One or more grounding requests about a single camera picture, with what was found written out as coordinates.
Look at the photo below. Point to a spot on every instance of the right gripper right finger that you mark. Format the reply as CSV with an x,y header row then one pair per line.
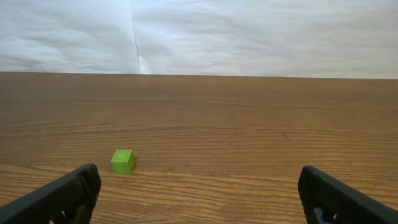
x,y
339,199

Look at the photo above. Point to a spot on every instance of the green cube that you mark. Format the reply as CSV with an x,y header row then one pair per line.
x,y
123,161

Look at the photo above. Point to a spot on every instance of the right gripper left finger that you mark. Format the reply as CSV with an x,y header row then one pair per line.
x,y
62,199

